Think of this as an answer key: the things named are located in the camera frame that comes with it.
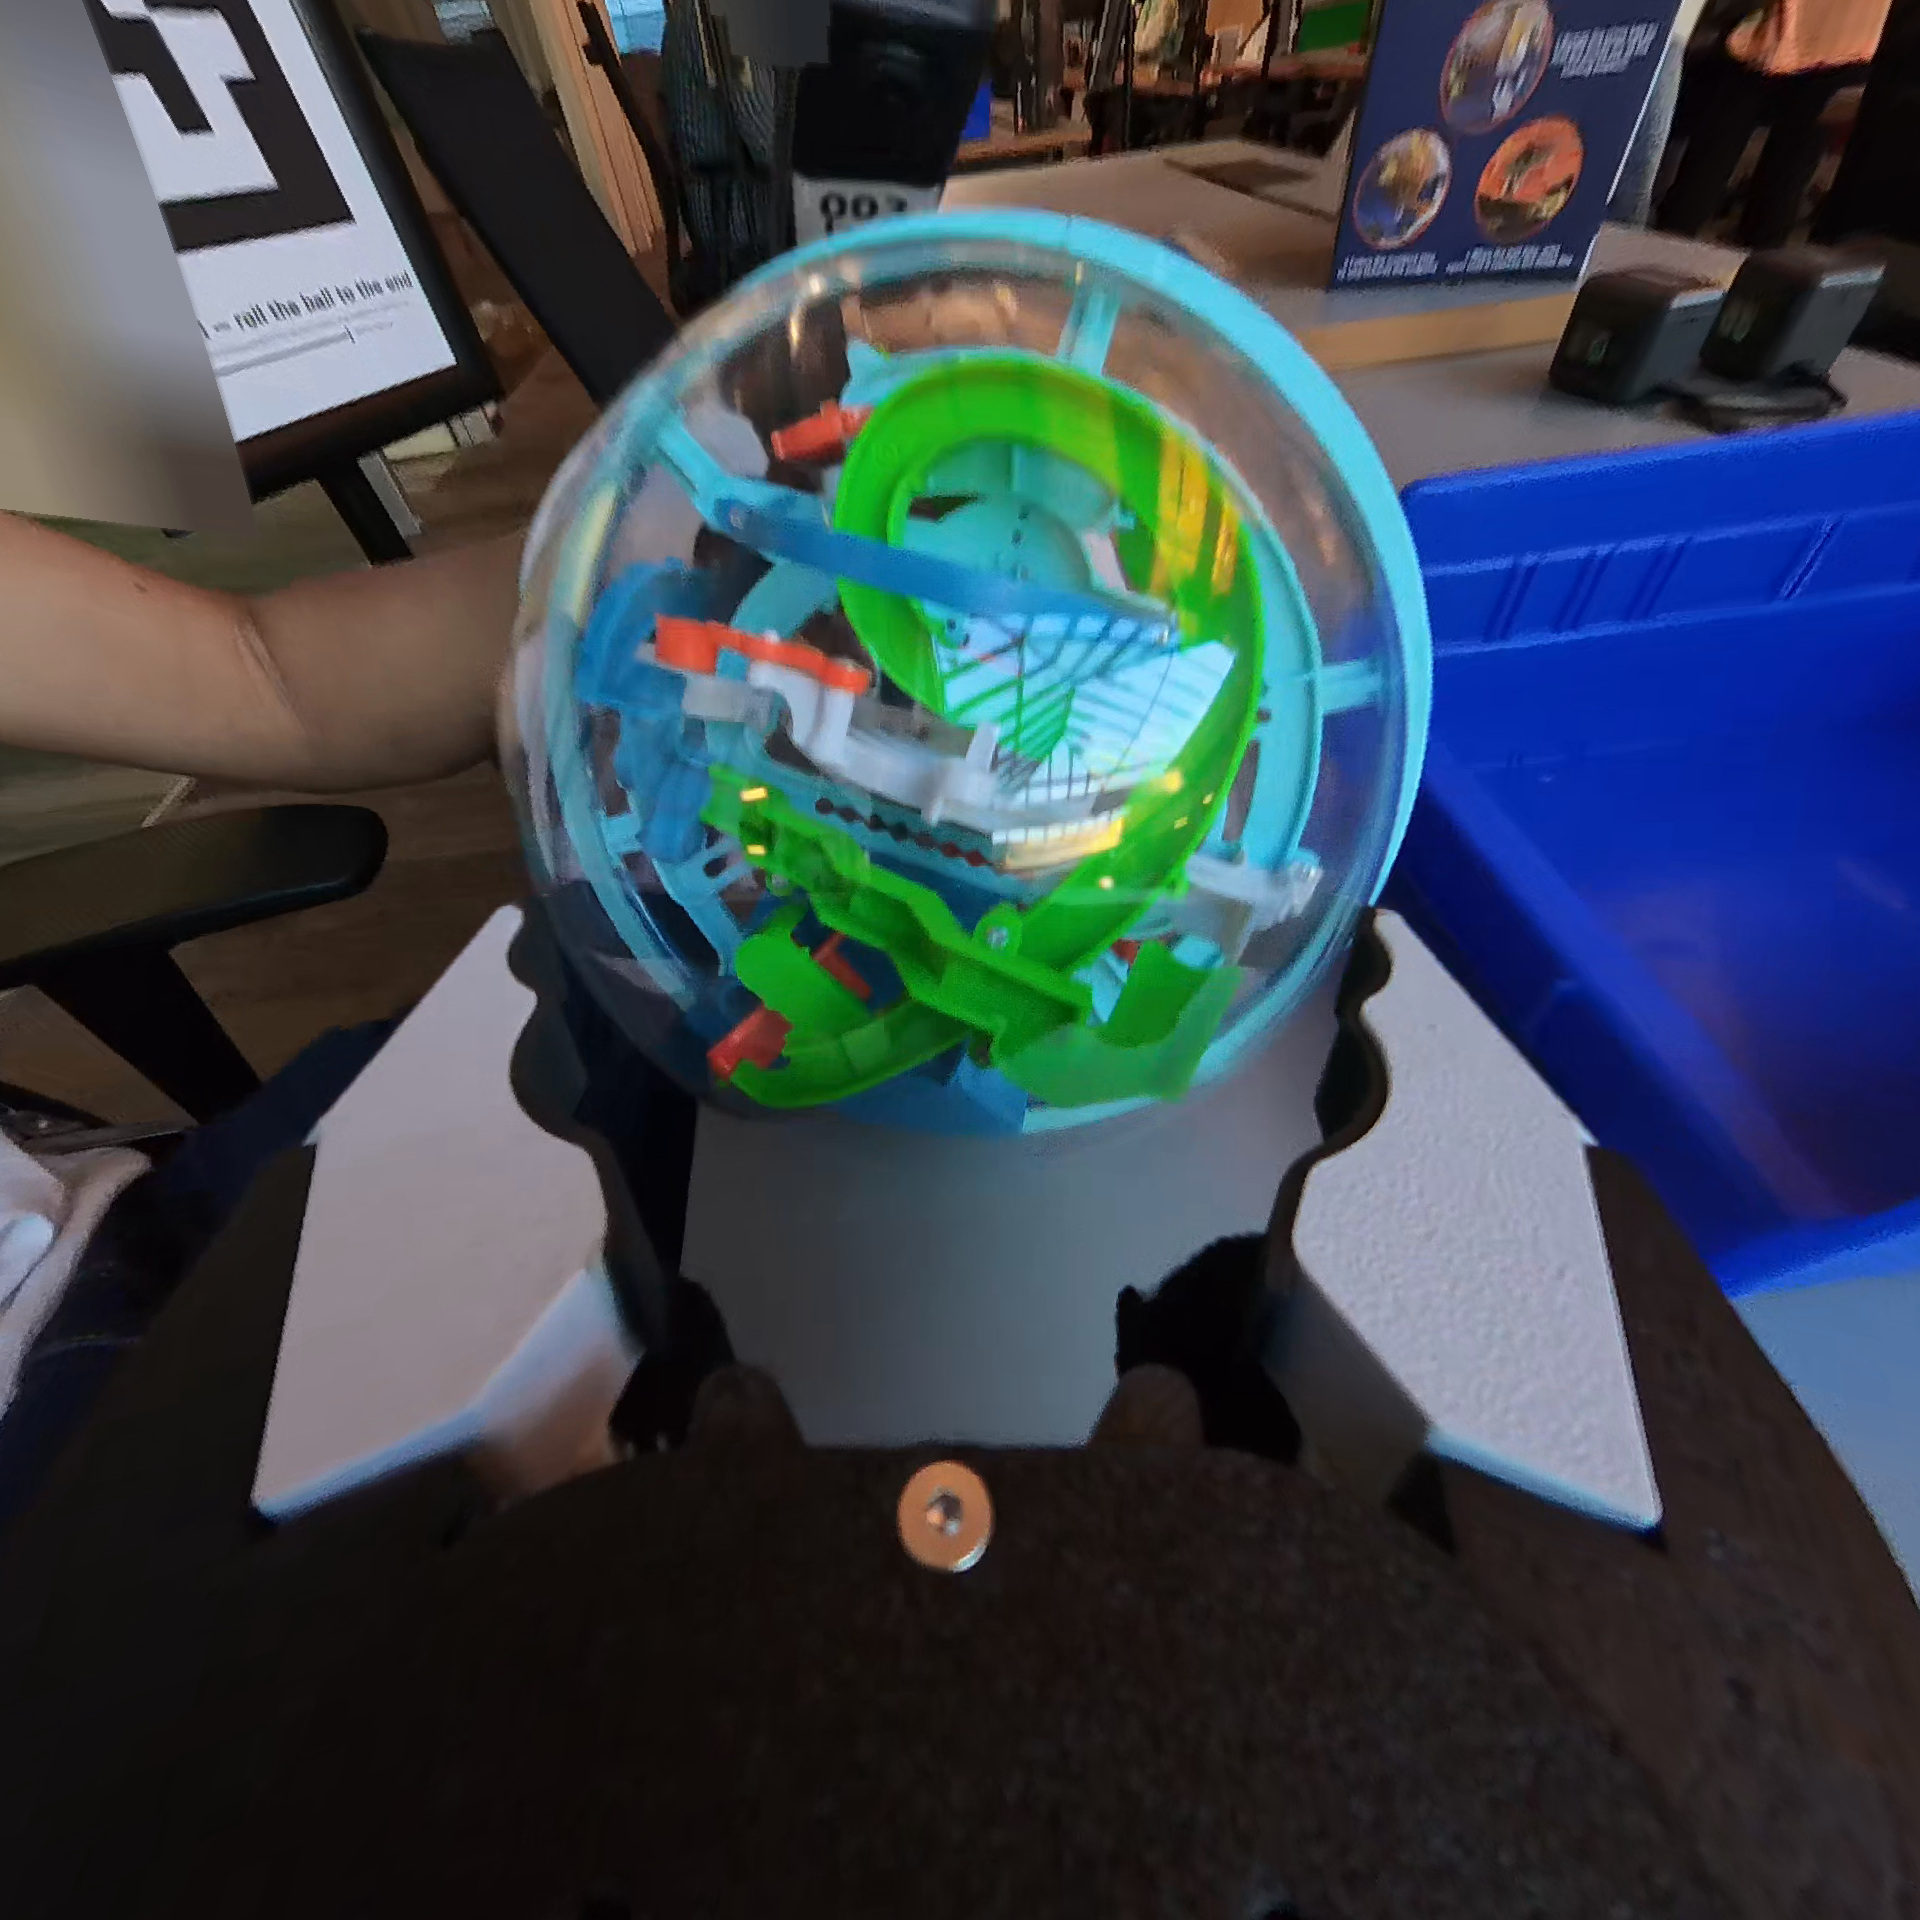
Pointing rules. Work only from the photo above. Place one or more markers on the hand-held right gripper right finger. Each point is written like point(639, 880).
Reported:
point(1484, 1290)

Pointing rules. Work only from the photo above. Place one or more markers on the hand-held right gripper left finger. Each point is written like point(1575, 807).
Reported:
point(421, 1276)

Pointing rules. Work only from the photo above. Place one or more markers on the clear maze ball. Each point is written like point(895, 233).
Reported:
point(975, 674)

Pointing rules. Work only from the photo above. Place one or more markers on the person's left forearm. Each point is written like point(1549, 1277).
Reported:
point(225, 661)

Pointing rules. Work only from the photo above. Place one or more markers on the dark leaning panel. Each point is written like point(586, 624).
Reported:
point(524, 225)

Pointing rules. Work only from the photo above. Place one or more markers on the black chair armrest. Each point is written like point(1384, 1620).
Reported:
point(180, 869)

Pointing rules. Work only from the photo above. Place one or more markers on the blue plastic bin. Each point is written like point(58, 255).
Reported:
point(1680, 780)

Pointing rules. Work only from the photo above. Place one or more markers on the wooden poster base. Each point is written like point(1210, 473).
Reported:
point(1424, 322)

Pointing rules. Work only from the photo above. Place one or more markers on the black framed display screen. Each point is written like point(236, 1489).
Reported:
point(299, 225)

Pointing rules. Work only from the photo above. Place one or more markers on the blue printed poster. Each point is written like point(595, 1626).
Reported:
point(1499, 148)

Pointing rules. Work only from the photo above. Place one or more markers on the black display stand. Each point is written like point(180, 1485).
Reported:
point(369, 509)

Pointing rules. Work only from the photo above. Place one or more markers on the black charger box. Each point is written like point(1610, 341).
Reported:
point(1792, 316)
point(1627, 339)

